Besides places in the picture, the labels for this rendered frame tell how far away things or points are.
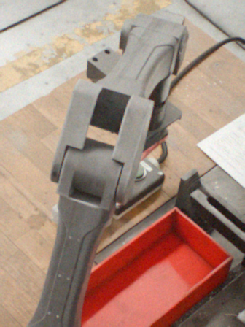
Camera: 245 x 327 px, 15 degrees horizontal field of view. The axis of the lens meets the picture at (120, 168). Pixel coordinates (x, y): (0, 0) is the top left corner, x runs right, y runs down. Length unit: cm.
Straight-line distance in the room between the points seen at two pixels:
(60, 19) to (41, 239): 173
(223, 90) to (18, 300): 55
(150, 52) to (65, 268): 29
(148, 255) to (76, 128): 41
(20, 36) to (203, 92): 144
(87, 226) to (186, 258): 37
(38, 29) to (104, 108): 198
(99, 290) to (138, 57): 39
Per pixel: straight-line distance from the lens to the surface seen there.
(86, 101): 108
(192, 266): 145
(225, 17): 321
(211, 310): 142
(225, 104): 167
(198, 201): 143
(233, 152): 160
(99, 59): 141
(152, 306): 140
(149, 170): 151
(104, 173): 108
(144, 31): 124
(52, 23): 310
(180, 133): 161
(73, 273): 113
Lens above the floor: 210
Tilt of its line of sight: 51 degrees down
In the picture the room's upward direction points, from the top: 8 degrees clockwise
